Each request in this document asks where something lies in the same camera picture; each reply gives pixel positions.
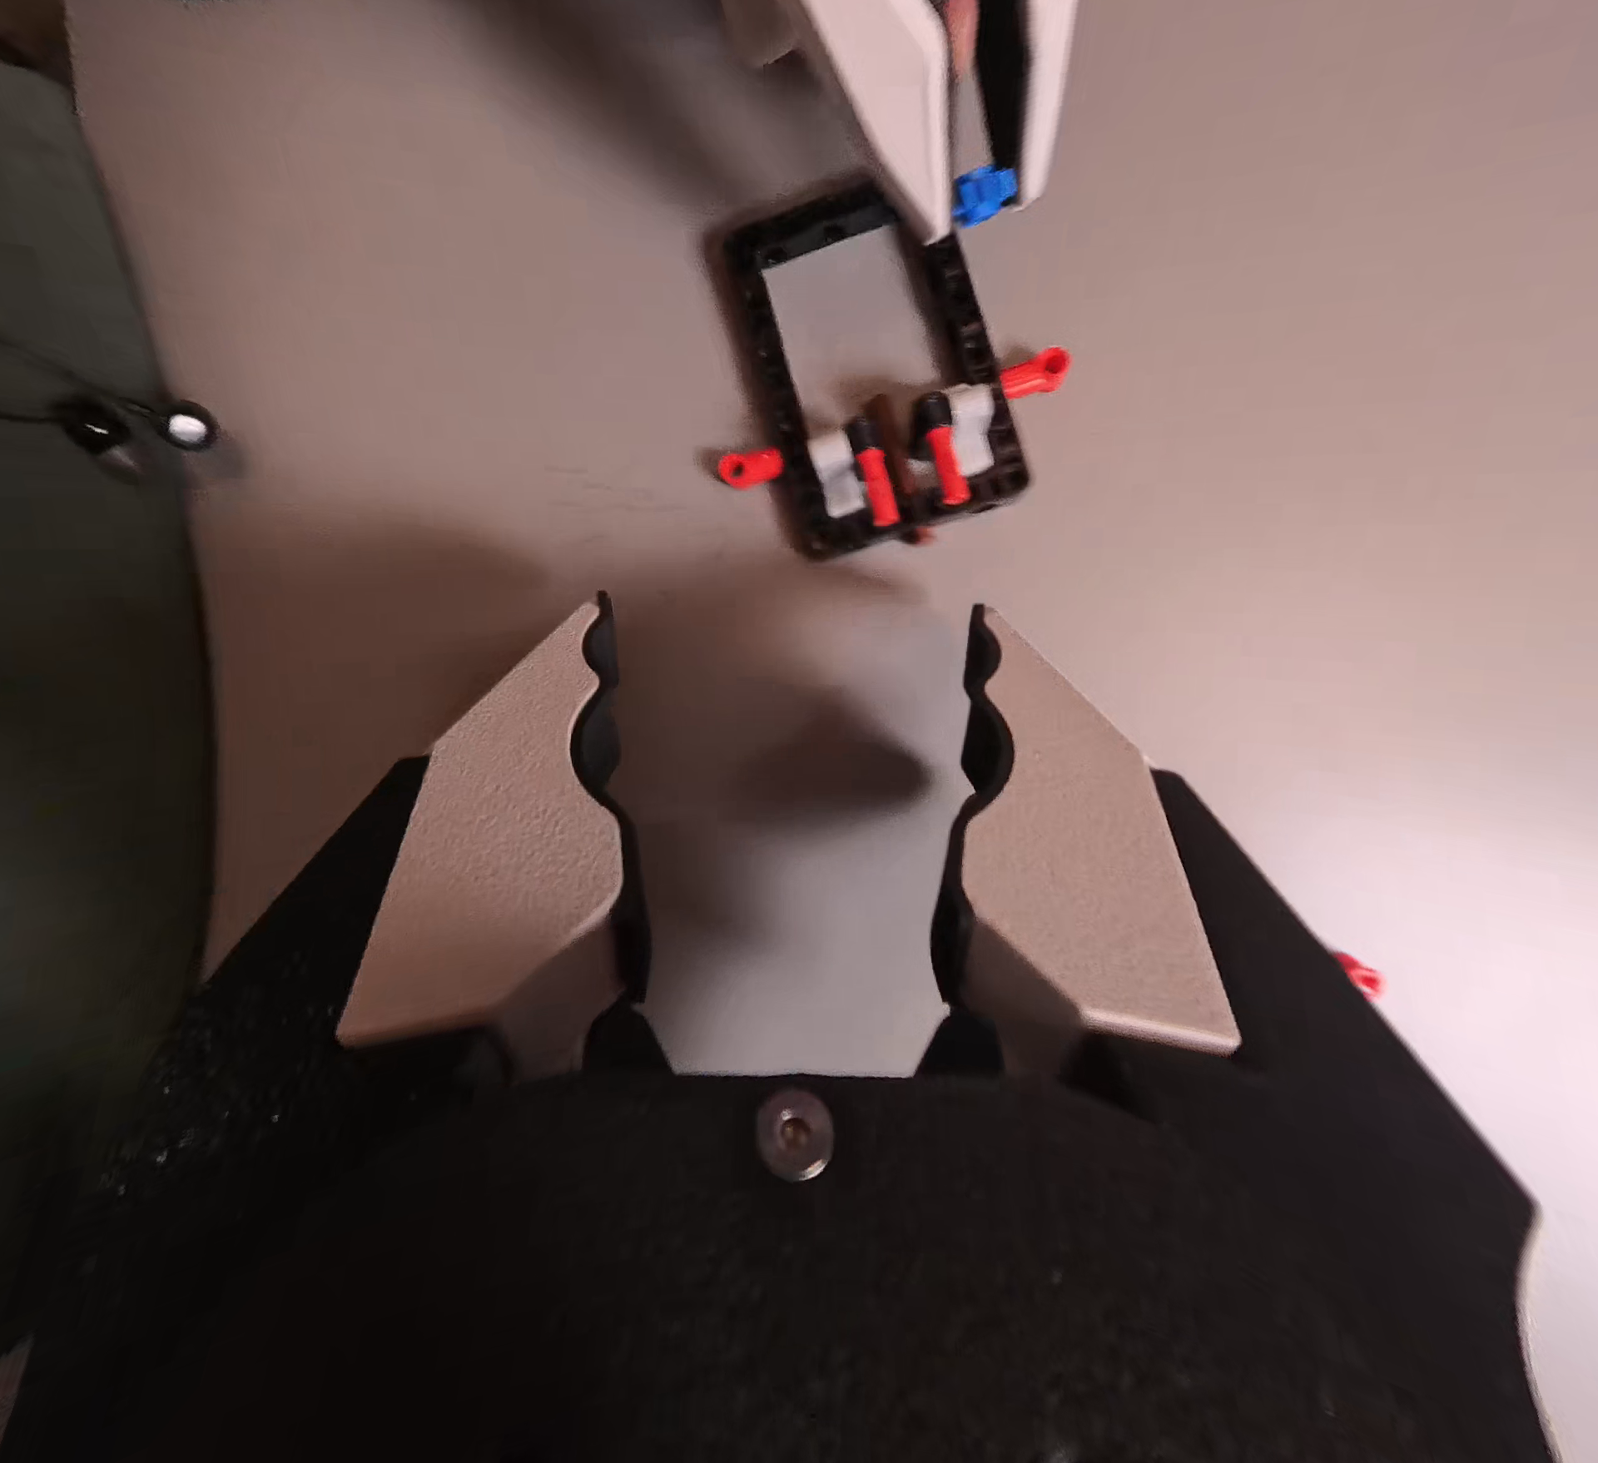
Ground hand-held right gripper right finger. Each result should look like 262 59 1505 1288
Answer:
929 603 1244 1081

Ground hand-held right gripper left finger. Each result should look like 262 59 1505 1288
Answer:
335 590 654 1081

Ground black lego frame assembly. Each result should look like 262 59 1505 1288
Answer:
716 180 1073 563

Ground black earphones with cable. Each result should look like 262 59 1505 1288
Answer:
0 340 224 482

